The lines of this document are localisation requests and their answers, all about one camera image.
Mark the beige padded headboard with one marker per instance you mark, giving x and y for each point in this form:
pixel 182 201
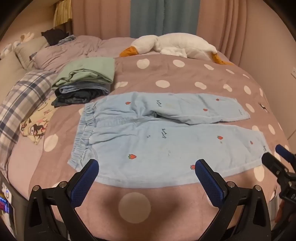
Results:
pixel 8 71

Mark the folded blue cloth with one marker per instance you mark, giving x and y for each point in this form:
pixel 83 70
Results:
pixel 92 87

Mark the purple quilt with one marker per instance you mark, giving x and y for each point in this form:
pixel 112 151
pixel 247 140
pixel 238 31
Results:
pixel 76 49

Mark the device with blue lights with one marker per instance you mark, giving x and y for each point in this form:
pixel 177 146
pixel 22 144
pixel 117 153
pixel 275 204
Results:
pixel 5 199

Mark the pink curtain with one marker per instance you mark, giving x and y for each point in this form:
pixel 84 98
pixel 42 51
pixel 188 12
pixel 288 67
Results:
pixel 226 25
pixel 101 18

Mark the black cloth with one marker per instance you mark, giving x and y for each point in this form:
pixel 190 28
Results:
pixel 54 36

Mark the white goose plush toy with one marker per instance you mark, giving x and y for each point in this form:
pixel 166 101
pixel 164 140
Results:
pixel 180 44

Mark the blue curtain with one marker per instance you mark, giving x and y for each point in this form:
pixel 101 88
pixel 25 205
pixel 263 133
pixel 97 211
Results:
pixel 164 17

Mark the beige pillow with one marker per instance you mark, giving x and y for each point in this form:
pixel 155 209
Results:
pixel 27 51

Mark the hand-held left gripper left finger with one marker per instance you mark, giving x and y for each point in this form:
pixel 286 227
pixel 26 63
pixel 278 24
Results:
pixel 85 182

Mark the cartoon print cloth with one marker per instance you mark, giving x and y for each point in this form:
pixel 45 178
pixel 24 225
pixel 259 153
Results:
pixel 37 125

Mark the plaid pillow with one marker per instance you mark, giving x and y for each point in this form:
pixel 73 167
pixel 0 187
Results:
pixel 20 99

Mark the folded green cloth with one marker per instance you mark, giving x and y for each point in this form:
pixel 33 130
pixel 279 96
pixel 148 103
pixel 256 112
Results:
pixel 90 71

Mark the yellow pleated fabric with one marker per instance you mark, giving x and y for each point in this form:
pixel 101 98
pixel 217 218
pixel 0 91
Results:
pixel 62 11

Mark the small white plush toy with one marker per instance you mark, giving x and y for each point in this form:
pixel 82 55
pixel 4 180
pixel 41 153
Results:
pixel 20 39

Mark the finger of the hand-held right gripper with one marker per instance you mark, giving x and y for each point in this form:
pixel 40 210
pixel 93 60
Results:
pixel 285 153
pixel 274 163

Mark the folded dark jeans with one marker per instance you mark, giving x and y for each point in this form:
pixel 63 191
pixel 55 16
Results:
pixel 74 97

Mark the light blue strawberry print pants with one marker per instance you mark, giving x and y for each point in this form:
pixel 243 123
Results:
pixel 148 143

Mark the mauve polka dot blanket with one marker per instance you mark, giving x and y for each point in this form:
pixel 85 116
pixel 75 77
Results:
pixel 185 76

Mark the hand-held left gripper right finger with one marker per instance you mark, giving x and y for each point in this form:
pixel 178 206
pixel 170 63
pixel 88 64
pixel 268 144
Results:
pixel 209 183

